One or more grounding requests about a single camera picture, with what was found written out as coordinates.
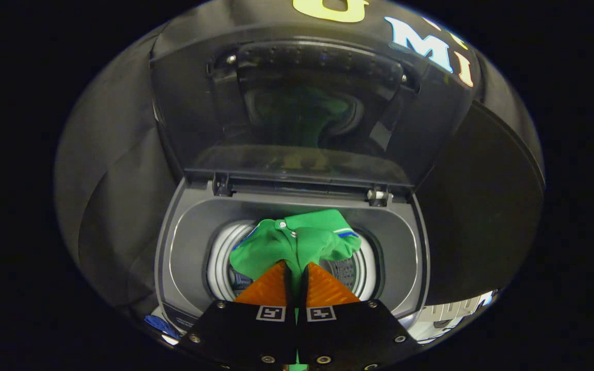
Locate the green polo shirt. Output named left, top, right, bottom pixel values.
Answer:
left=229, top=209, right=362, bottom=371

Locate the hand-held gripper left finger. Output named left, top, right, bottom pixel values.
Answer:
left=176, top=260, right=298, bottom=371

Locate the dark washing machine lid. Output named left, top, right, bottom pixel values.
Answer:
left=148, top=36, right=483, bottom=189

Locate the black backdrop cloth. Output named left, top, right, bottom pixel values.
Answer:
left=54, top=0, right=545, bottom=310

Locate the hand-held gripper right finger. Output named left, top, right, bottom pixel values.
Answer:
left=297, top=262, right=421, bottom=371

